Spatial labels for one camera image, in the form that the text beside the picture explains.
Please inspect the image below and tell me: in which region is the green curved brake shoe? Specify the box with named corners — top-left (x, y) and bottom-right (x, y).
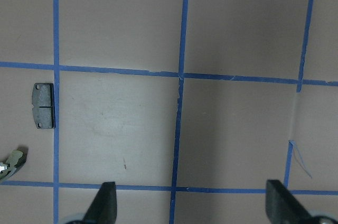
top-left (1, 146), bottom-right (29, 183)

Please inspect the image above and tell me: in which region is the grey brake pad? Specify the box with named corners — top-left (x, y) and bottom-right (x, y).
top-left (31, 82), bottom-right (55, 129)

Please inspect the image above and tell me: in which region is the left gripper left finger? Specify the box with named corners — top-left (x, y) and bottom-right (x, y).
top-left (83, 182), bottom-right (117, 224)

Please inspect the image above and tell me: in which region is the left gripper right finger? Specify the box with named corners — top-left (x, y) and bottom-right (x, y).
top-left (265, 180), bottom-right (312, 223)

